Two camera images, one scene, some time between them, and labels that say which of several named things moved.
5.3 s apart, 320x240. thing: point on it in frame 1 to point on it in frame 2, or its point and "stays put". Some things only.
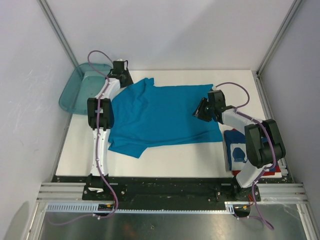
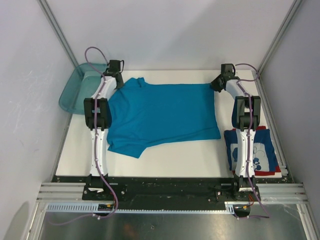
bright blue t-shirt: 145,114 stays put
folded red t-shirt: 264,173 stays put
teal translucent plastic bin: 85,83 stays put
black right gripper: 199,112 to 216,87
